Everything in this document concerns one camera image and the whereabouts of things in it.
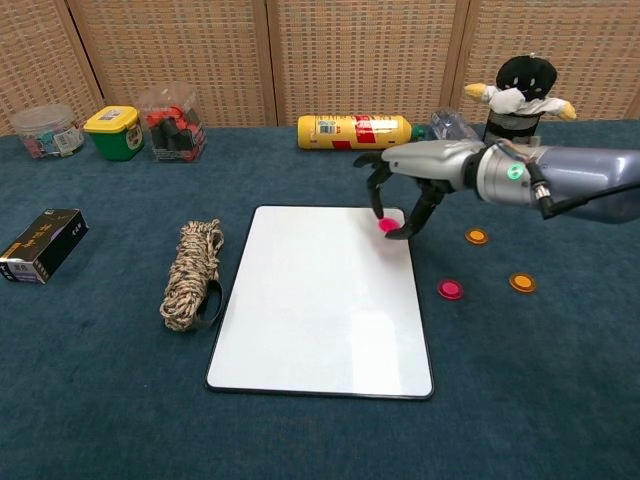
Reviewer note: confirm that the yellow bottle red label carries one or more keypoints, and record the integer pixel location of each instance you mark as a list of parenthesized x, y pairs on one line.
[(350, 132)]

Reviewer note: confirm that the blue table cloth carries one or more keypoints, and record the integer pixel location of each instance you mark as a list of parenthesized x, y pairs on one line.
[(100, 400)]

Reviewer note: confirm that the white magnetic whiteboard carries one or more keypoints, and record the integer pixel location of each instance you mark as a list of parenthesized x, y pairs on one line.
[(320, 310)]

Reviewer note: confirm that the clear plastic water bottle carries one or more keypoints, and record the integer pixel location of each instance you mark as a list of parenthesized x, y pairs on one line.
[(452, 127)]

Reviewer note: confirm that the orange small ball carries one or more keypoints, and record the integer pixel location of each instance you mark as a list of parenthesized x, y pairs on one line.
[(476, 236), (522, 282)]

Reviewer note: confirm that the black white plush doll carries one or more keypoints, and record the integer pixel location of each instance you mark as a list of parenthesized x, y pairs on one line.
[(525, 75)]

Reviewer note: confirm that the pink round magnet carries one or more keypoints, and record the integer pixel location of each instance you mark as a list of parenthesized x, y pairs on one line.
[(387, 225), (450, 289)]

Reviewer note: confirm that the green box yellow lid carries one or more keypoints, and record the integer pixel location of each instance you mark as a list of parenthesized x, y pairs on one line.
[(115, 132)]

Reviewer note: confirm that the black cardboard box gold print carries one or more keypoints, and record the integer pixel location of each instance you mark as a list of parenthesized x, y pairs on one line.
[(45, 245)]

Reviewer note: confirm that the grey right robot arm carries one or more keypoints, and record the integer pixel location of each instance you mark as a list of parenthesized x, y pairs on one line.
[(580, 175)]

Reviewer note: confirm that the black mesh pen holder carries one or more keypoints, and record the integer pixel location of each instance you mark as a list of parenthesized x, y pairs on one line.
[(500, 127)]

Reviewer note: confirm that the woven folding screen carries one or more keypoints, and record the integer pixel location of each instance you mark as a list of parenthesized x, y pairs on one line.
[(350, 50)]

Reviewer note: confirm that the clear round jar of clips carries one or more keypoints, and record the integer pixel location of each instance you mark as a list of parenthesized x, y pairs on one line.
[(47, 132)]

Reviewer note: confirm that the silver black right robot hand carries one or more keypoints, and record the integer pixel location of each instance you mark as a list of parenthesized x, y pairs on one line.
[(430, 162)]

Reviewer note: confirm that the clear square box of clips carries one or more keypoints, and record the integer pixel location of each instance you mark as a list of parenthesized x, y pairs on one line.
[(172, 127)]

